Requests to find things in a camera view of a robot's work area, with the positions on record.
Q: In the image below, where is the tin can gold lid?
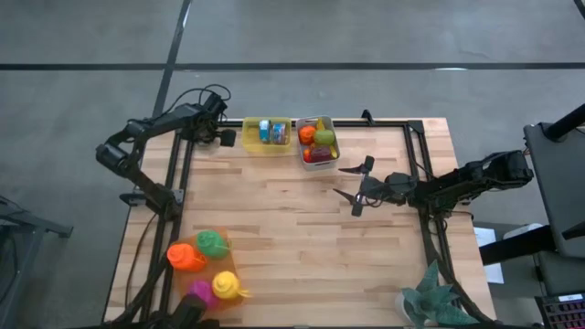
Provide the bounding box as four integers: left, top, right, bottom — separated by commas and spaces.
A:
271, 122, 288, 145

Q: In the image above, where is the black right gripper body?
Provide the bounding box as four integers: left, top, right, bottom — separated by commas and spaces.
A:
351, 154, 419, 218

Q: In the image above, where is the black cylindrical object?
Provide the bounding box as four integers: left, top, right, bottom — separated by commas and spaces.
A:
153, 294, 220, 329

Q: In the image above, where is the green toy mango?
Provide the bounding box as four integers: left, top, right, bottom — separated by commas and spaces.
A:
314, 129, 336, 147

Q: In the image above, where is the yellow plastic squeeze bottle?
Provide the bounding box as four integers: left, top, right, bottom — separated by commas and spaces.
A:
210, 270, 253, 302

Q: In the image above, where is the yellow toy banana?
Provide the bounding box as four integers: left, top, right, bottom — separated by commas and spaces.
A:
315, 117, 340, 161

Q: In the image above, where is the orange-red toy fruit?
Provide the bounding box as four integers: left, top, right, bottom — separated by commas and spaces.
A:
298, 125, 317, 146

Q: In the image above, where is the black equipment cart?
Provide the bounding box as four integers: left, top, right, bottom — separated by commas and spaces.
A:
474, 102, 585, 293

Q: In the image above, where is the black aluminium table frame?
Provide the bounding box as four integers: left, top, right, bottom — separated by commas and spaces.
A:
102, 108, 497, 328

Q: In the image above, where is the keyboard with lit keys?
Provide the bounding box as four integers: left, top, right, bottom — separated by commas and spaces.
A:
533, 292, 585, 329

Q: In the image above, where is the green plastic squeeze bottle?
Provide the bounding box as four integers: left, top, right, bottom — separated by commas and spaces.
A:
196, 229, 232, 260

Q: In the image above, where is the white paper on floor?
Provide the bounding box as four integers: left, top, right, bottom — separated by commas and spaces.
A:
473, 227, 505, 285

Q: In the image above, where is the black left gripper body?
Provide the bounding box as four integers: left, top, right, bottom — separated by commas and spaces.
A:
193, 94, 238, 148

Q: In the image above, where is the grey metal stand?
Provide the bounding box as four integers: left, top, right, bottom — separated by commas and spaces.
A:
0, 195, 75, 316

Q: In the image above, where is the pink plastic squeeze bottle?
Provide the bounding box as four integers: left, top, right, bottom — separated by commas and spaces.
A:
186, 280, 219, 312

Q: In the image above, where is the green artificial potted plant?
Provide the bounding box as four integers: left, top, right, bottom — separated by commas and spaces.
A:
394, 260, 481, 329

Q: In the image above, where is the grey plastic bin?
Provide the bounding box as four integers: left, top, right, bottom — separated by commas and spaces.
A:
295, 114, 342, 172

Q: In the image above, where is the orange plastic squeeze bottle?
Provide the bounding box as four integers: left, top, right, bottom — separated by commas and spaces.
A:
165, 242, 208, 274

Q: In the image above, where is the yellow translucent plastic bin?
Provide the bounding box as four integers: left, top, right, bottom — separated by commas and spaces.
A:
240, 116, 293, 154

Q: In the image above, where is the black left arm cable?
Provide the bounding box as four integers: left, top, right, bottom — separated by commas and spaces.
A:
163, 83, 232, 121

